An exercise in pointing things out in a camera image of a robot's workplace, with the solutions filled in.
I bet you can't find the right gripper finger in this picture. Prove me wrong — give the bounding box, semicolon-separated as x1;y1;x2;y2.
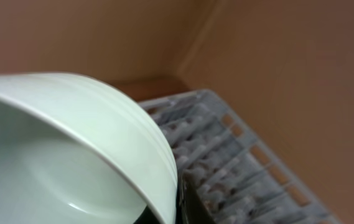
176;174;215;224

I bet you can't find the mint green bowl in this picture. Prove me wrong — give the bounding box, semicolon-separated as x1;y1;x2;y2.
0;73;177;223

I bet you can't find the grey dishwasher rack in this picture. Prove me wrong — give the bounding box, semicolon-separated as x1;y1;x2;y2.
140;90;339;224

